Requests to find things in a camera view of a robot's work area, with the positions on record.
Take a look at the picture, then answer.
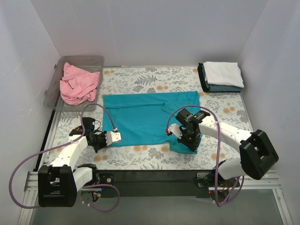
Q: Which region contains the teal t shirt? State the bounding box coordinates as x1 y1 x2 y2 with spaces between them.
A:
102 91 200 154

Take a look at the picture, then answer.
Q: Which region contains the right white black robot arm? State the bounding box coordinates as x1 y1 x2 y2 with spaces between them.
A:
167 109 279 186

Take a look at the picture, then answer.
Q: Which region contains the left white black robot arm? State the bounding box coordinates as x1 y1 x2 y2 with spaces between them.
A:
38 117 106 207

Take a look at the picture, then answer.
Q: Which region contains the floral table mat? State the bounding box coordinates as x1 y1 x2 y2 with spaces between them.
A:
43 66 263 171

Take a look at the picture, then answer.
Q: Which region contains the folded grey-blue t shirt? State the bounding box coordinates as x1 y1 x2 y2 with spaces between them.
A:
207 84 242 92

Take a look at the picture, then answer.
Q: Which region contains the pink t shirt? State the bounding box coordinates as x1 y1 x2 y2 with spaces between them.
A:
60 62 101 106

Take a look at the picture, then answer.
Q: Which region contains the clear plastic bin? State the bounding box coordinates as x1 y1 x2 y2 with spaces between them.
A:
44 55 104 112

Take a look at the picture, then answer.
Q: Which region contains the folded white t shirt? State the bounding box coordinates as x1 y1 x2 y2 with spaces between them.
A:
203 61 244 88

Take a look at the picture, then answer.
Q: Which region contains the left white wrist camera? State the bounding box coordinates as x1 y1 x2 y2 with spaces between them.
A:
105 131 121 146

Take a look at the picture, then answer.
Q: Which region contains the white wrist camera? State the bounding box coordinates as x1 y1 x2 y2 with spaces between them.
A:
105 131 121 146
166 123 182 139

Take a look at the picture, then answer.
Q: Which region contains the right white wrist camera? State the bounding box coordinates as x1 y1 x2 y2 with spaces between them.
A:
166 123 182 139

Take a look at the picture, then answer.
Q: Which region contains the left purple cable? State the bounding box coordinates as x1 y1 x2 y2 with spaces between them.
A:
9 104 120 213

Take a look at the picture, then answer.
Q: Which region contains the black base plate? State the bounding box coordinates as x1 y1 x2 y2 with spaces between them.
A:
73 170 240 199

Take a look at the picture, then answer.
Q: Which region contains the aluminium frame rail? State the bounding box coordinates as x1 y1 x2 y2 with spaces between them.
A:
18 170 292 225

